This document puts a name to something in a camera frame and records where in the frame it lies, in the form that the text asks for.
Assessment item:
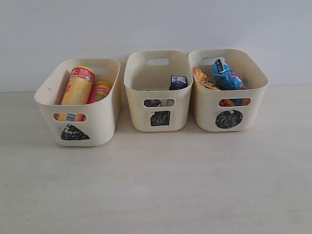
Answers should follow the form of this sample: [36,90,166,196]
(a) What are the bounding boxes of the blue white milk carton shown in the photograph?
[169,76,188,91]

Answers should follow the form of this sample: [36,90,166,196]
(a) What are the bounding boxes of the orange black noodle packet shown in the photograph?
[192,67,235,107]

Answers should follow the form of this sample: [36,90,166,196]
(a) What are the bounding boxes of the cream bin square mark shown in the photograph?
[123,50,194,133]

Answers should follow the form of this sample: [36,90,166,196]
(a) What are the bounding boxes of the purple drink carton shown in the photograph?
[143,99,161,108]

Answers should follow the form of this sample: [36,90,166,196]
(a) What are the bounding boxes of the yellow Lays chips can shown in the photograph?
[54,67,96,122]

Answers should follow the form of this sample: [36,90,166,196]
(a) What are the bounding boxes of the pink Lays chips can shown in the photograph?
[87,81,113,104]

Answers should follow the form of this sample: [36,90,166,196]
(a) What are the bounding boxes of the cream bin circle mark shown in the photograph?
[187,48,269,133]

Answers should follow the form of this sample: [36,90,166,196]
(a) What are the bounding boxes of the cream bin triangle mark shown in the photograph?
[34,58,122,147]

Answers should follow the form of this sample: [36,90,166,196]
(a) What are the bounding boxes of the blue noodle packet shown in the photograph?
[212,59,250,107]

